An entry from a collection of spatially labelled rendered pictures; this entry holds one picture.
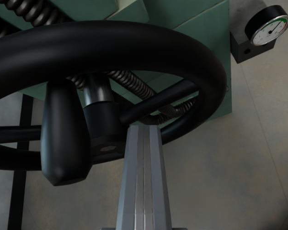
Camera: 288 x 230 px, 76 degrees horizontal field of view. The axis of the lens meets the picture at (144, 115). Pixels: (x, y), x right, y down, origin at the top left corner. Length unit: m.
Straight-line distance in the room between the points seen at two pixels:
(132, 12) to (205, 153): 0.87
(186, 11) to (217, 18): 0.07
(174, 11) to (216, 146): 0.76
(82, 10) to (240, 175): 0.92
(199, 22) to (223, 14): 0.04
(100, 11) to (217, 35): 0.29
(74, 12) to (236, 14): 0.36
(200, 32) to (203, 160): 0.71
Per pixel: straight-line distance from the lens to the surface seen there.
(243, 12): 0.49
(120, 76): 0.24
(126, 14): 0.21
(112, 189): 1.20
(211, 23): 0.41
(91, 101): 0.23
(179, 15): 0.36
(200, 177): 1.00
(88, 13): 0.20
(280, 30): 0.42
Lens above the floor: 0.99
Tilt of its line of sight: 60 degrees down
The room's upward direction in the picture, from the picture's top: 59 degrees counter-clockwise
